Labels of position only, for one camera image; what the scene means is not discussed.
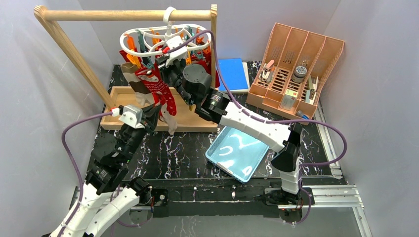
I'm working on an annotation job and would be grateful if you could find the red santa hanging sock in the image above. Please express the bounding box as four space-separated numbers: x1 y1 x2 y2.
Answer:
135 68 177 116

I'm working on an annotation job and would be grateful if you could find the brown striped hanging sock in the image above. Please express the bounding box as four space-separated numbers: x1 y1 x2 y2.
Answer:
120 62 155 107

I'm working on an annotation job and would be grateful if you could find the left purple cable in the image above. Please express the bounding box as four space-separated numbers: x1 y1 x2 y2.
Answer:
60 112 114 237

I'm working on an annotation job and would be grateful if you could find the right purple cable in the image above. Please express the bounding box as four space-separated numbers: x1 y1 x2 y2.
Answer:
168 30 348 225

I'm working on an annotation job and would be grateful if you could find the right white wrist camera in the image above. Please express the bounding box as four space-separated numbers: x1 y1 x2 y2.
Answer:
162 36 188 67

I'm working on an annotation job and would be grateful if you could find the wooden clothes rack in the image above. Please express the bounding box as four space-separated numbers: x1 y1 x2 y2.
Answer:
34 4 218 132

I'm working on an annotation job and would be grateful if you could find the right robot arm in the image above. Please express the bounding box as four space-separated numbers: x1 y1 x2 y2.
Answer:
154 56 302 205

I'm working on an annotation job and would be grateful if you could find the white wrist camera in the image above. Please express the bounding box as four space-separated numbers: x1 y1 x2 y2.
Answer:
110 104 145 129
162 36 188 67

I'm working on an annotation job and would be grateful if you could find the white sock hanger with clips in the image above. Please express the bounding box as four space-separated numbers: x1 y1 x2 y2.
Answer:
119 6 211 69

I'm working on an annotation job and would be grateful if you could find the white board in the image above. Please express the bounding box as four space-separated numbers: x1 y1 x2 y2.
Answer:
241 62 250 93

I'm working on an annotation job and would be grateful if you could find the beige sock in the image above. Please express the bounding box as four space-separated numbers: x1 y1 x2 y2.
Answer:
161 104 178 135

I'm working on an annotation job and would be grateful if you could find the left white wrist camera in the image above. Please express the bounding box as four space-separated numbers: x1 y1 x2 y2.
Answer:
110 104 145 129

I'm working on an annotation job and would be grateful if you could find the blue folder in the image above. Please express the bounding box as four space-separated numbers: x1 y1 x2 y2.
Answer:
219 58 247 93

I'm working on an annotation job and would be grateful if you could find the long red hanging sock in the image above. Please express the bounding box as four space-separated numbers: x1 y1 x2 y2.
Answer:
119 50 130 63

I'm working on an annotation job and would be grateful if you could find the pink desk file organizer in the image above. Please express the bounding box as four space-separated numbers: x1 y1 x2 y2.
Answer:
247 23 345 119

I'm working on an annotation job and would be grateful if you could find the stapler in organizer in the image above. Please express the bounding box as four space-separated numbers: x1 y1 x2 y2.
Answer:
259 59 275 83

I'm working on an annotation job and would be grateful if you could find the white small box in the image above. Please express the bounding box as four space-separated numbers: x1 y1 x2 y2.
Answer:
280 89 298 111

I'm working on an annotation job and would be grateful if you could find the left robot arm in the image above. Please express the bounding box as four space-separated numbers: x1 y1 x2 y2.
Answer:
48 105 161 237

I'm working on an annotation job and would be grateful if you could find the grey round tin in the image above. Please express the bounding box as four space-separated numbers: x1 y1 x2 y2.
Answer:
291 66 308 83

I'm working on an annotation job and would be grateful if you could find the metal base rail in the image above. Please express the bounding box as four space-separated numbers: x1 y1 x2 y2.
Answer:
70 183 364 218

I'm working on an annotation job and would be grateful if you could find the purple cable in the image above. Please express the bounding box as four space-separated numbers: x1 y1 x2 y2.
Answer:
168 30 348 225
60 112 114 237

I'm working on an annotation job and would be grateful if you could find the light blue plastic basket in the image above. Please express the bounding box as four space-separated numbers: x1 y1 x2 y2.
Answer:
205 126 269 183

